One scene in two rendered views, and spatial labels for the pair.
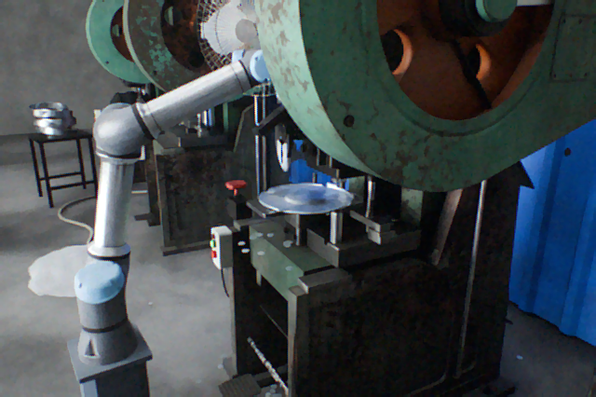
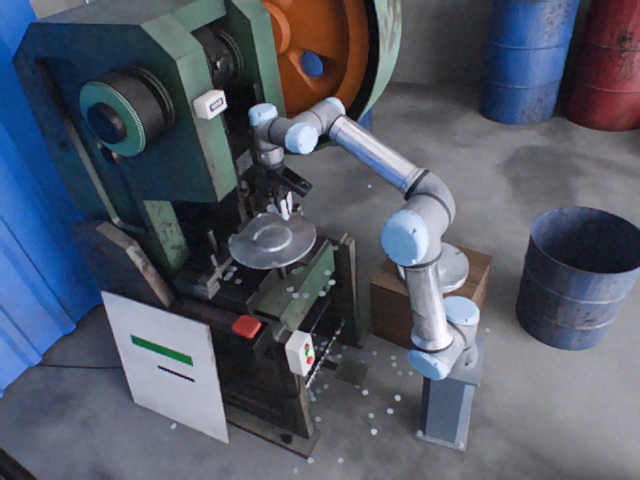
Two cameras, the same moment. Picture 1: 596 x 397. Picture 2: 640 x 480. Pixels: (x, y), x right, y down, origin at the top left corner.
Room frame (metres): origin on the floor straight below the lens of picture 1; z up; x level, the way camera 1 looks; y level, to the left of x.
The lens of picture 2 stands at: (1.84, 1.05, 1.72)
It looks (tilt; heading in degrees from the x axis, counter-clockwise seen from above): 39 degrees down; 239
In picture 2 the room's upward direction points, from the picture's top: 8 degrees counter-clockwise
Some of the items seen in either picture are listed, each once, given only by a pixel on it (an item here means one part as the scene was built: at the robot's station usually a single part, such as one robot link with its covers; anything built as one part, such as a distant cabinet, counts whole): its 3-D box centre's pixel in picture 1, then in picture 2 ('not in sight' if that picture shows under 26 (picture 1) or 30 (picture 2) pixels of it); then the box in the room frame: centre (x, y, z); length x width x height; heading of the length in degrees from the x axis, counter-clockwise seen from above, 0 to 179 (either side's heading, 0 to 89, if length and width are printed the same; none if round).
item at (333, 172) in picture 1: (342, 168); (234, 211); (1.43, -0.15, 0.86); 0.20 x 0.16 x 0.05; 28
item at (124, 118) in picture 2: not in sight; (196, 70); (1.43, -0.15, 1.33); 0.66 x 0.18 x 0.18; 28
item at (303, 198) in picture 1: (305, 197); (272, 237); (1.36, -0.03, 0.78); 0.29 x 0.29 x 0.01
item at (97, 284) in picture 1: (101, 292); (456, 321); (1.07, 0.51, 0.62); 0.13 x 0.12 x 0.14; 15
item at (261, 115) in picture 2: not in sight; (265, 127); (1.34, 0.02, 1.19); 0.09 x 0.08 x 0.11; 105
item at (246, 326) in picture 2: (237, 192); (248, 332); (1.61, 0.21, 0.72); 0.07 x 0.06 x 0.08; 118
